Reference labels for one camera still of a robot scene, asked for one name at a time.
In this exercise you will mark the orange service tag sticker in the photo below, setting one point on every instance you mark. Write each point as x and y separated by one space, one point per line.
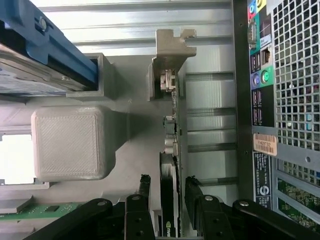
265 144

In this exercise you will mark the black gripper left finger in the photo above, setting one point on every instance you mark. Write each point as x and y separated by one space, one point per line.
138 220

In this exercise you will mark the hard disk in blue caddy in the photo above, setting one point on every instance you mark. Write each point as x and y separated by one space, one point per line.
37 40

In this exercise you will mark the grey printed parts rack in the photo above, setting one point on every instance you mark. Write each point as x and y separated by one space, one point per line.
65 142

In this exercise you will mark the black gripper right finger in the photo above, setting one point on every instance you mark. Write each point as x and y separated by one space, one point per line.
210 220

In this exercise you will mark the green RAM stick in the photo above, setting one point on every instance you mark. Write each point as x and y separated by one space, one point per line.
50 209

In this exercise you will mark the open black PC case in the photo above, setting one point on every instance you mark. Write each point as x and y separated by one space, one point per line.
242 75

